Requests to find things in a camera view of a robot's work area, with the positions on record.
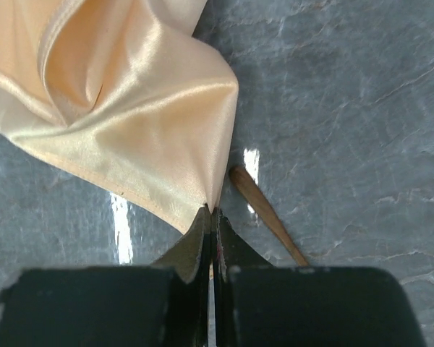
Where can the brown wooden fork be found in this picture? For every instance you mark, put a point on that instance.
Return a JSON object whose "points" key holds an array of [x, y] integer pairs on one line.
{"points": [[247, 187]]}

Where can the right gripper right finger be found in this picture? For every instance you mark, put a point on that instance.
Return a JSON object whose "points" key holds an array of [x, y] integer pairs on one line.
{"points": [[258, 304]]}

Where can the peach satin napkin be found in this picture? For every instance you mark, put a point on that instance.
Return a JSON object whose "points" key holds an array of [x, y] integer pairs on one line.
{"points": [[120, 94]]}

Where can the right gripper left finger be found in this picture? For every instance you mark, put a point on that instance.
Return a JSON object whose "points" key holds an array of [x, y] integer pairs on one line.
{"points": [[162, 304]]}

